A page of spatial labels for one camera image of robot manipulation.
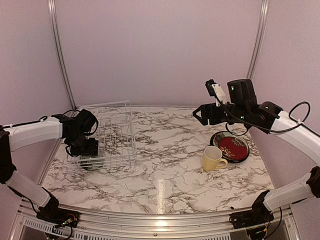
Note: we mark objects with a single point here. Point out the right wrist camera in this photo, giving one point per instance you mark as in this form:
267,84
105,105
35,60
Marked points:
215,90

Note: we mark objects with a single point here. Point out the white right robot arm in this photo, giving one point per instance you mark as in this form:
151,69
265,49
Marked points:
242,107

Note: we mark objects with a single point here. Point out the yellow ceramic mug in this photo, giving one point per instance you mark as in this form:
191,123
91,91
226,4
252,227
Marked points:
212,159

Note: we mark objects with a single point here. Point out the white wire dish rack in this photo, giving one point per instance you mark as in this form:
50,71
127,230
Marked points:
115,135

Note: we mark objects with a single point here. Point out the grey-green ceramic bowl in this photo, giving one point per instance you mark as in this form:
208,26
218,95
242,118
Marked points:
91,163

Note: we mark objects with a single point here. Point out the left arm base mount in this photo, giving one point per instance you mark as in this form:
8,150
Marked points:
60,217

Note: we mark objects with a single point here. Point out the pale green flower plate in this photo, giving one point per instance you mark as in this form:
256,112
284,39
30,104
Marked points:
224,141

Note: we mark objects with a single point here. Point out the black rimmed cream plate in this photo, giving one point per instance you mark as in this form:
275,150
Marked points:
230,160

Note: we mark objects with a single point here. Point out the red floral plate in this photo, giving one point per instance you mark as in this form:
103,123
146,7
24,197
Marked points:
233,148

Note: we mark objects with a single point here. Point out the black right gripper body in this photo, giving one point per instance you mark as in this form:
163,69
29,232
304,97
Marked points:
217,118

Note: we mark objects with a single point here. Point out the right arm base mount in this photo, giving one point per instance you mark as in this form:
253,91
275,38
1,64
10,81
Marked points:
258,214

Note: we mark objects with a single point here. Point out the aluminium front frame rail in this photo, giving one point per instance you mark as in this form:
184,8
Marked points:
106,225

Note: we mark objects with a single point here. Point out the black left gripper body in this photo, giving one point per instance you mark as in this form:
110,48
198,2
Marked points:
81,146

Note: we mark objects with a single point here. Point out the left aluminium corner post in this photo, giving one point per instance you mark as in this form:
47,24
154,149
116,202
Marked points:
59,51

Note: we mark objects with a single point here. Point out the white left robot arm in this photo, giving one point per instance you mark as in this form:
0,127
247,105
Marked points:
76,131

